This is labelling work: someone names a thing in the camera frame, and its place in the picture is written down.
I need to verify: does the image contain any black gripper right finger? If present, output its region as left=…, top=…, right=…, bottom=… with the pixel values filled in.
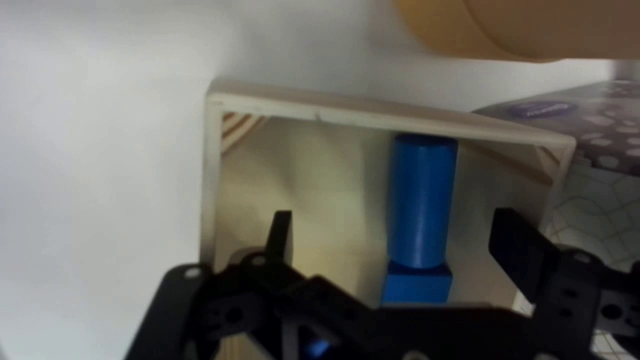
left=487, top=206, right=557, bottom=307

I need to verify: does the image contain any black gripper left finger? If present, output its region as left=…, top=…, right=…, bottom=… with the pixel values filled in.
left=263, top=208, right=296, bottom=268

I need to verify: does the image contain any blue cylinder block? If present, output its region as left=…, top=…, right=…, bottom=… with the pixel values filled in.
left=386, top=132, right=460, bottom=273

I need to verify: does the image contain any open wooden box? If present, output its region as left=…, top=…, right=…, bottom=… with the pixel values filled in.
left=197, top=78, right=577, bottom=360

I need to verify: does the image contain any small blue cube block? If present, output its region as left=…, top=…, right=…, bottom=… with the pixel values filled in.
left=378, top=260, right=455, bottom=308

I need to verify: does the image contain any purple white patterned packet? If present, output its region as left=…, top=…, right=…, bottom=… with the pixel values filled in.
left=470, top=78, right=640, bottom=360

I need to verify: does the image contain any tan plastic bottle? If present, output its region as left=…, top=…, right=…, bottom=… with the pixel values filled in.
left=391, top=0, right=640, bottom=67

